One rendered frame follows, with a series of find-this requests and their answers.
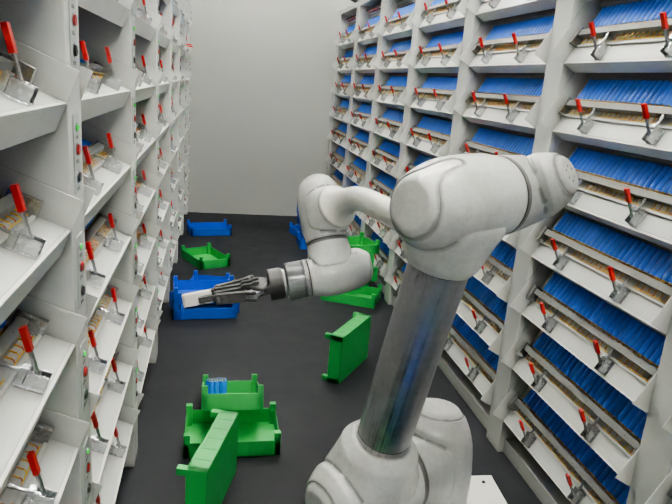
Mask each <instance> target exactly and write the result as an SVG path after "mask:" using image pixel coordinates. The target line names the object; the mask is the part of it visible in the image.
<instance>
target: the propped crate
mask: <svg viewBox="0 0 672 504"><path fill-rule="evenodd" d="M206 379H208V374H203V382H202V393H201V395H202V397H201V411H212V409H219V410H227V411H234V410H263V397H264V385H263V384H261V385H259V383H258V381H257V374H252V380H251V381H227V394H208V385H206Z"/></svg>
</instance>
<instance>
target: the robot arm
mask: <svg viewBox="0 0 672 504"><path fill-rule="evenodd" d="M578 185H579V183H578V177H577V173H576V171H575V168H574V166H573V165H572V163H571V162H570V160H569V159H567V158H566V157H564V156H562V155H560V154H558V153H549V152H541V153H534V154H531V155H528V156H526V157H525V156H524V155H490V154H484V153H469V154H457V155H449V156H442V157H438V158H434V159H431V160H428V161H426V162H424V163H422V164H420V165H418V166H416V167H414V168H413V169H411V170H410V171H408V172H407V173H406V174H405V175H404V176H402V177H401V178H400V179H399V181H398V182H397V183H396V185H395V187H394V189H393V191H392V194H391V198H390V197H387V196H385V195H383V194H381V193H378V192H376V191H374V190H371V189H368V188H365V187H358V186H354V187H347V188H342V187H339V186H337V184H336V182H335V181H334V180H333V179H332V178H331V177H329V176H328V175H324V174H314V175H311V176H309V177H307V178H305V179H304V180H303V182H302V183H301V184H300V187H299V190H298V199H297V203H298V213H299V219H300V225H301V229H302V233H303V236H304V238H305V242H306V246H307V256H308V259H304V260H303V259H302V260H299V261H293V262H288V263H284V264H283V269H281V268H280V267H277V268H271V269H267V270H266V277H254V276H253V275H249V276H246V277H244V278H240V279H236V280H232V281H229V282H225V283H221V284H217V285H215V287H214V288H212V289H207V290H201V291H196V292H190V293H185V294H182V301H183V305H184V308H186V307H192V306H197V305H203V304H208V303H213V302H214V303H216V305H224V304H233V303H243V302H257V301H258V298H260V297H262V296H265V295H268V294H270V298H271V300H279V299H284V298H285V297H286V295H288V296H289V299H290V300H295V299H300V298H305V297H311V296H333V295H339V294H343V293H347V292H350V291H353V290H355V289H358V288H360V287H363V286H364V285H366V284H367V283H368V282H370V280H371V279H372V276H373V266H372V261H371V257H370V254H369V253H368V252H366V251H364V250H362V249H359V248H351V247H350V244H349V241H348V237H347V231H346V229H348V228H349V225H350V223H351V222H352V221H353V219H354V217H355V211H360V212H363V213H364V214H366V215H368V216H370V217H372V218H373V219H375V220H377V221H378V222H380V223H382V224H384V225H385V226H387V227H389V228H391V229H392V230H394V231H396V232H397V234H398V235H399V236H400V237H401V239H402V240H403V242H402V247H403V251H404V254H405V257H406V259H407V265H406V268H405V271H404V275H403V278H402V281H401V285H400V288H399V292H398V295H397V298H396V302H395V305H394V308H393V312H392V315H391V319H390V322H389V325H388V329H387V332H386V335H385V339H384V342H383V345H382V349H381V352H380V356H379V359H378V362H377V366H376V369H375V372H374V376H373V379H372V383H371V386H370V389H369V393H368V396H367V399H366V403H365V406H364V409H363V413H362V416H361V419H359V420H356V421H354V422H352V423H350V424H349V425H348V426H346V428H345V429H344V430H343V432H342V434H341V436H340V437H339V439H338V440H337V442H336V443H335V445H334V446H333V448H332V449H331V451H330V452H329V453H328V455H327V456H326V458H325V461H324V462H322V463H320V464H319V465H318V466H317V467H316V468H315V470H314V471H313V473H312V474H311V476H310V478H309V480H308V482H307V485H306V492H305V504H467V497H468V492H469V488H470V481H471V473H472V460H473V443H472V436H471V431H470V428H469V425H468V422H467V420H466V417H465V416H464V415H463V414H462V412H461V411H460V409H459V408H458V407H457V406H456V405H455V404H453V403H451V402H449V401H446V400H443V399H438V398H427V395H428V392H429V389H430V386H431V383H432V380H433V378H434V375H435V372H436V369H437V366H438V363H439V360H440V358H441V355H442V352H443V349H444V346H445V343H446V341H447V338H448V335H449V332H450V329H451V326H452V323H453V321H454V318H455V315H456V312H457V309H458V306H459V303H460V301H461V298H462V295H463V292H464V289H465V286H466V283H467V281H468V279H469V278H470V277H472V276H473V275H475V274H476V273H477V272H478V271H479V270H480V269H481V267H482V266H483V264H484V263H485V261H486V260H487V258H488V257H489V256H490V254H491V253H492V252H493V250H494V249H495V248H496V246H497V245H498V244H499V242H500V241H501V240H502V239H503V237H504V236H505V235H509V234H512V233H515V232H517V231H519V230H522V229H524V228H526V227H528V226H531V225H533V224H535V223H538V222H540V221H542V220H544V219H547V218H549V217H551V216H553V215H555V214H556V213H558V212H559V211H560V210H561V209H563V208H564V207H565V206H566V205H567V204H568V203H569V202H570V201H571V200H572V199H573V198H574V196H575V194H576V191H577V189H578ZM245 289H246V290H245Z"/></svg>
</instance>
